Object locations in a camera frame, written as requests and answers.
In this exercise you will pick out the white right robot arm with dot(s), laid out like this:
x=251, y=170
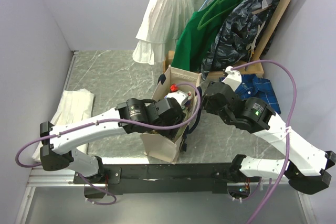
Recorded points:
x=306, y=167

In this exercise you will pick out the beige canvas tote bag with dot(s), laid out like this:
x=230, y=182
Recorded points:
x=159, y=146

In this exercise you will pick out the dark patterned garment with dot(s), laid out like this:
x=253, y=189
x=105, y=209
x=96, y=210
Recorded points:
x=239, y=35

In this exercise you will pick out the white pleated skirt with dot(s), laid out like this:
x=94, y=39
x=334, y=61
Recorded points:
x=161, y=27

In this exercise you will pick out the green hanger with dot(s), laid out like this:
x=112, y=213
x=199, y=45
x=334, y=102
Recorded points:
x=217, y=9

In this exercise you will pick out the folded white cloth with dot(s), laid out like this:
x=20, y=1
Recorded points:
x=74, y=106

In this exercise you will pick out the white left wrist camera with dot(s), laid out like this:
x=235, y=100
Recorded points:
x=179, y=95

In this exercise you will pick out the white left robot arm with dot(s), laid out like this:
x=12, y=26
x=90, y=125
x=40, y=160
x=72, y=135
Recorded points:
x=131, y=116

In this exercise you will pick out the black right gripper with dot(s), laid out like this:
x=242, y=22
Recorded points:
x=208, y=106

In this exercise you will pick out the green garment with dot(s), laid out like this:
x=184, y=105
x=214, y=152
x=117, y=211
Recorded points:
x=193, y=44

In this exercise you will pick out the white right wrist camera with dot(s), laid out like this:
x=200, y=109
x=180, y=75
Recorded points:
x=233, y=78

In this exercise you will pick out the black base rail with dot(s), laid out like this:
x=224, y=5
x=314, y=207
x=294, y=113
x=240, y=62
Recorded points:
x=122, y=179

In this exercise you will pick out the blue plaid shirt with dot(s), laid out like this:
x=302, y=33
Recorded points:
x=253, y=86

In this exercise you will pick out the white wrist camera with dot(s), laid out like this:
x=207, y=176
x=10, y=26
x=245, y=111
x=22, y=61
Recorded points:
x=233, y=78
x=179, y=95

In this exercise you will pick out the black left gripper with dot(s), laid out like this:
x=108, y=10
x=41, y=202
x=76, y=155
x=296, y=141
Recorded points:
x=169, y=134

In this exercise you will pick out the wooden clothes rack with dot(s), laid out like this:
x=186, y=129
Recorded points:
x=253, y=66

